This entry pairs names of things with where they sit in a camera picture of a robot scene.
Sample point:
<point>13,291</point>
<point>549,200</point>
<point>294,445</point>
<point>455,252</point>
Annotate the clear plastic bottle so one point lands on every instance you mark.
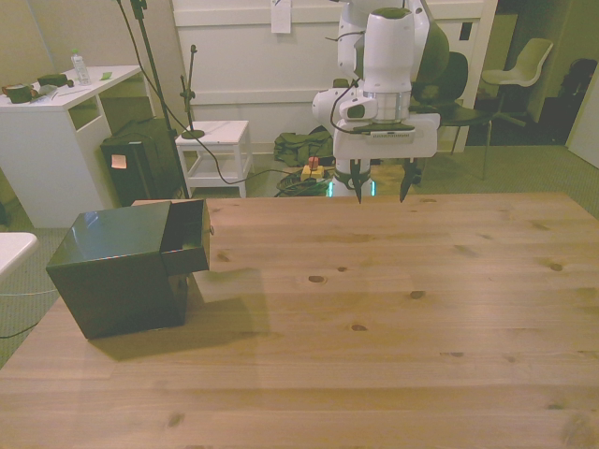
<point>81,68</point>

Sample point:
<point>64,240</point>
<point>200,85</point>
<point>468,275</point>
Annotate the dark flat object on desk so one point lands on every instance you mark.
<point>52,80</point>

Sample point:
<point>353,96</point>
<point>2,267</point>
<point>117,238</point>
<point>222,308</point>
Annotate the black chair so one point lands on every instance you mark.
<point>442,61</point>

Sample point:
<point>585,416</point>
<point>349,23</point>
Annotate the white desk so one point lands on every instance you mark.
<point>42,154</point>

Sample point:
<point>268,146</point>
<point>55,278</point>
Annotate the white rounded furniture edge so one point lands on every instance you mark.
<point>14,250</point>

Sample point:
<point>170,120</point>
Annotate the black box with sticky note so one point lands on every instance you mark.
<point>140,168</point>

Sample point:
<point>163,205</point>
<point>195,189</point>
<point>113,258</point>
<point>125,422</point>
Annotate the grey wrist camera bar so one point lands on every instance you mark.
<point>388,132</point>

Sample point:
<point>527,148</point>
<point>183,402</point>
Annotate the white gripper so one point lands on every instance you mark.
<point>423,135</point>

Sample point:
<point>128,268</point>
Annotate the black drawer cabinet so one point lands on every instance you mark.
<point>112,276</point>

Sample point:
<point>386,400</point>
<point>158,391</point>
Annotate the yellow emergency stop button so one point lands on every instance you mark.
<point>312,169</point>

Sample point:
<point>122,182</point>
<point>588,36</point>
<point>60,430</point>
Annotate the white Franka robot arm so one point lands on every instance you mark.
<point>388,56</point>

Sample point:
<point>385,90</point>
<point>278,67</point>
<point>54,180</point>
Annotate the black tripod stand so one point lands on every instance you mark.
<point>154,79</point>

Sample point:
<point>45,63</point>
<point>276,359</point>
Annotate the white shell chair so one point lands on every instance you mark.
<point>519,65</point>

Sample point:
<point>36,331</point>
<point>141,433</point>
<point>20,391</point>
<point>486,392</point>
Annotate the small white side table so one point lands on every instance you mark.
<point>215,135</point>

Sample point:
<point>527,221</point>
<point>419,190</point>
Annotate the black drawer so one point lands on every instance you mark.
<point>187,234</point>

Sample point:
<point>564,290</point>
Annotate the green cloth bag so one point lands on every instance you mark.
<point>299,145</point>

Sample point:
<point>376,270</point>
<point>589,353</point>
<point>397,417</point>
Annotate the black microphone stand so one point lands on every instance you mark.
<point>191,98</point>

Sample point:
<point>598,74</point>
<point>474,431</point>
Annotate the white paper sheet on wall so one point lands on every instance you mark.
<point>281,16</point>

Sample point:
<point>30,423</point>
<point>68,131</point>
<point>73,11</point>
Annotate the black round object on desk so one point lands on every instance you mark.
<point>16,92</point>

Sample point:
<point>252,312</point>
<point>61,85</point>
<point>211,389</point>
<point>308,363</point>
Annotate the green paper scrap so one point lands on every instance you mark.
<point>106,75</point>

